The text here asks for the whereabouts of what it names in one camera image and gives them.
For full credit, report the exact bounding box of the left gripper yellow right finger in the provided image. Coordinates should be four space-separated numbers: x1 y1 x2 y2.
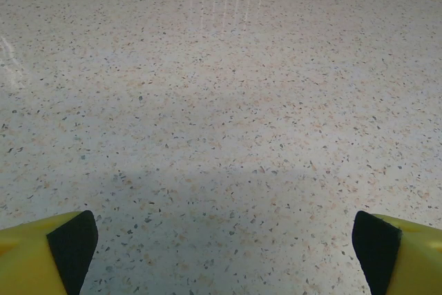
352 210 442 295

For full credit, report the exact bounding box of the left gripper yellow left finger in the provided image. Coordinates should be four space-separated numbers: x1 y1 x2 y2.
0 209 99 295

